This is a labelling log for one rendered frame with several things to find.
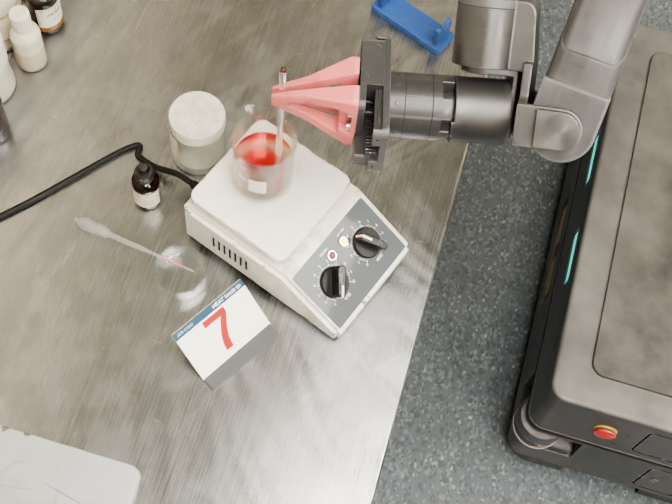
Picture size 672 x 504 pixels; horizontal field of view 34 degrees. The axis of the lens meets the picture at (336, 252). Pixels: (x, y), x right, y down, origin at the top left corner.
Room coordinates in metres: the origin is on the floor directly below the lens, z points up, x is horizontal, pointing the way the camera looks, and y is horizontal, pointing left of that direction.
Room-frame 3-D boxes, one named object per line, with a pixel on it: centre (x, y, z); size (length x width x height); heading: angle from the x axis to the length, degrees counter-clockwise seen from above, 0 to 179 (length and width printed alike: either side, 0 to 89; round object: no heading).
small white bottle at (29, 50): (0.67, 0.38, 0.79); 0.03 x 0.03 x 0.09
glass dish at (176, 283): (0.44, 0.15, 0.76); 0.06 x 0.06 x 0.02
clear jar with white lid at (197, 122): (0.59, 0.17, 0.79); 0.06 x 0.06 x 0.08
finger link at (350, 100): (0.54, 0.03, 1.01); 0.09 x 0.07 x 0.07; 97
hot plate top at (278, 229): (0.52, 0.08, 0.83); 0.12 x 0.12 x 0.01; 63
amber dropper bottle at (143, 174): (0.53, 0.21, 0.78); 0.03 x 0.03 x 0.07
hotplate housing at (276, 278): (0.51, 0.05, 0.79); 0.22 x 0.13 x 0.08; 63
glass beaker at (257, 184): (0.53, 0.09, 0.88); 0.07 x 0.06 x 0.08; 41
